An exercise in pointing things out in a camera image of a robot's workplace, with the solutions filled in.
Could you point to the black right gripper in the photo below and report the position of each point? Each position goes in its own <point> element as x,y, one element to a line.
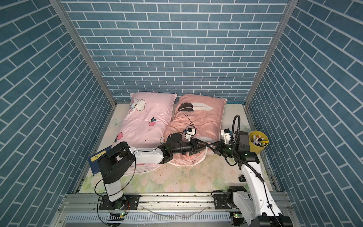
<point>219,149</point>

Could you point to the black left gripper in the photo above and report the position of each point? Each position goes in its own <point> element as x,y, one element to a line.
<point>193,146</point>

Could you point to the salmon pink feather pillow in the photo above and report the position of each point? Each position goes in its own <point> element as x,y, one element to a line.
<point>204,114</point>

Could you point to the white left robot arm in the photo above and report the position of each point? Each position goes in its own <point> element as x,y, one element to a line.
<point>115,162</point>

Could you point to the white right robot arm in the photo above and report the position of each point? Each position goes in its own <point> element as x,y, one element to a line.
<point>257,206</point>

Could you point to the black small remote device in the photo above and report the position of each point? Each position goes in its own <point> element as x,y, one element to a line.
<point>242,179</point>

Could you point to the yellow pen cup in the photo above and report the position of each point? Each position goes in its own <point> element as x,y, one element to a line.
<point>258,141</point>

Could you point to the light pink cartoon pillow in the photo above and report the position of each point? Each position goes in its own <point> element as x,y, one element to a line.
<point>143,128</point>

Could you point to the blue notebook yellow label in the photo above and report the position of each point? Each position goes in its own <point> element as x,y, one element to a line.
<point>93,160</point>

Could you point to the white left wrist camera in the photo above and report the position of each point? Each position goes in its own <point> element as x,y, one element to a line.
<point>189,132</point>

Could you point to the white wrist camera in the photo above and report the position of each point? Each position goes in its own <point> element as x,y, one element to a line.
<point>189,132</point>
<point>226,135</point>

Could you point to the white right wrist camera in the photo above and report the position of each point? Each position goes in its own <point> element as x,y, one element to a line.
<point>226,135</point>

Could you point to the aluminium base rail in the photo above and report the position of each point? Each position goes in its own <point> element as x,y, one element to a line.
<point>147,210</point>

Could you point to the silver corner frame post right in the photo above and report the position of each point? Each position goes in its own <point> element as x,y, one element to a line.
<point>271,49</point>

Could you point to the silver corner frame post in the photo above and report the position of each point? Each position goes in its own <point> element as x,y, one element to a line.
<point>66,20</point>
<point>271,49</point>

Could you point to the silver corner frame post left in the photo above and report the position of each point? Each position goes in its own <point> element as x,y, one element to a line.
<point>66,20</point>

